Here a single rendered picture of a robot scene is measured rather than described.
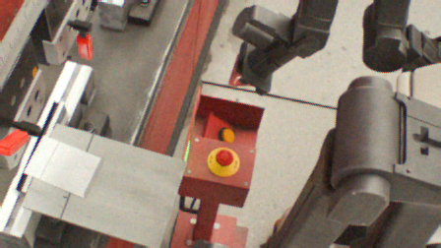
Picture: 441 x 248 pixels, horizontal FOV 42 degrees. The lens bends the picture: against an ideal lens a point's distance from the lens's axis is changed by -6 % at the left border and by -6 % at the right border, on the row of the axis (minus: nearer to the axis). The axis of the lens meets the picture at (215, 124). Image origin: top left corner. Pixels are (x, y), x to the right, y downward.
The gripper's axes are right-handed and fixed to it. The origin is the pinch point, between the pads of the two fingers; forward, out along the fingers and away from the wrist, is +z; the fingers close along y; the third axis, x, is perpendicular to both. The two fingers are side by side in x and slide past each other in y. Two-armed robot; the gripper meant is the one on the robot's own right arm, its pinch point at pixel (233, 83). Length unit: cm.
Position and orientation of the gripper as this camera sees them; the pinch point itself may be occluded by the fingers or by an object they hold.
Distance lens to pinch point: 123.1
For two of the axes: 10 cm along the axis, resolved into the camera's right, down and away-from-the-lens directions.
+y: -1.7, 8.5, -4.9
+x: 8.3, 3.9, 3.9
